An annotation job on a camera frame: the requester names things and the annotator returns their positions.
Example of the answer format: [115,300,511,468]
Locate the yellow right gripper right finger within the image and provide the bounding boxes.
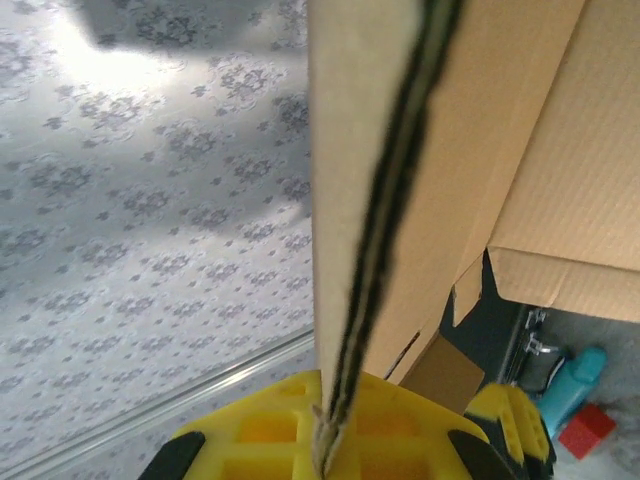
[344,372,557,480]

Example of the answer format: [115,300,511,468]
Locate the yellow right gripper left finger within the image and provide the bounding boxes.
[144,369,324,480]

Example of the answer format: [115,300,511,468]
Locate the brown cardboard box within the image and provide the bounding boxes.
[305,0,640,480]

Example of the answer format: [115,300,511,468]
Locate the black case with metal latches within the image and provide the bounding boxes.
[438,247,551,396]

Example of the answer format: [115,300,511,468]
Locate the teal marker pen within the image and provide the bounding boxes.
[537,346,610,439]

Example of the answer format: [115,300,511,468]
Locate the small red block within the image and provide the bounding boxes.
[557,403,618,461]

